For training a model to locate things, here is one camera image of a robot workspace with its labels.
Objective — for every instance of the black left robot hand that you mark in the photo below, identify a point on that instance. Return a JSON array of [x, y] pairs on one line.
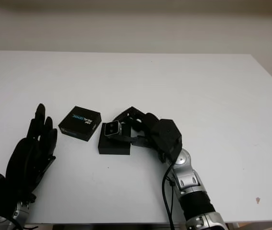
[[25, 163]]

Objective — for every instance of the small silver depth camera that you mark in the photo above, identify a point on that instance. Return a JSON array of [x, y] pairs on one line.
[[111, 129]]

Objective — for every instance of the black camera box base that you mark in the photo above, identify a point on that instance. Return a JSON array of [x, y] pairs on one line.
[[113, 148]]

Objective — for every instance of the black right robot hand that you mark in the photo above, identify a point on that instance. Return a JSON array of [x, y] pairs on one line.
[[150, 122]]

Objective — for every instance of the black RealSense box lid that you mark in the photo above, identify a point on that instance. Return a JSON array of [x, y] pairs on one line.
[[78, 124]]

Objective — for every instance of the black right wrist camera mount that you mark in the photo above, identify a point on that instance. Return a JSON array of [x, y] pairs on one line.
[[167, 136]]

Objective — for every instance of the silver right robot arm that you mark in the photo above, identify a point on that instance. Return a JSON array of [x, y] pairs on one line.
[[191, 182]]

